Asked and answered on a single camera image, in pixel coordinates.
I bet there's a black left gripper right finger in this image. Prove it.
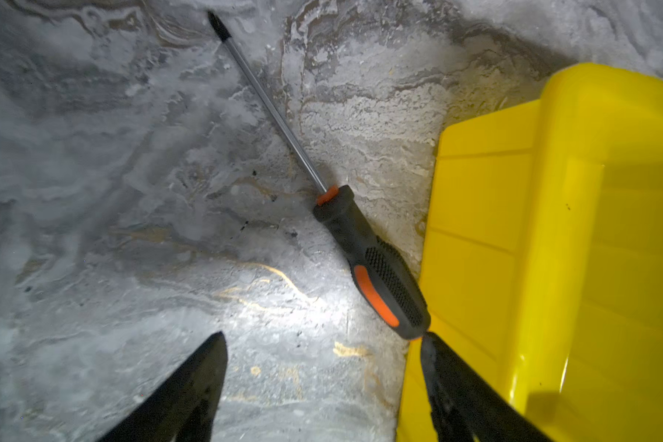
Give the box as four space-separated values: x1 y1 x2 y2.
421 331 549 441

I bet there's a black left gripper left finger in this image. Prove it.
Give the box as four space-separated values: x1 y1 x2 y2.
101 331 228 441

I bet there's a black orange screwdriver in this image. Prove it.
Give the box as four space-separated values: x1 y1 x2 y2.
207 10 431 341

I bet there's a yellow plastic bin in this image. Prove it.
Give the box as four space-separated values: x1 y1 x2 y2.
420 64 663 441

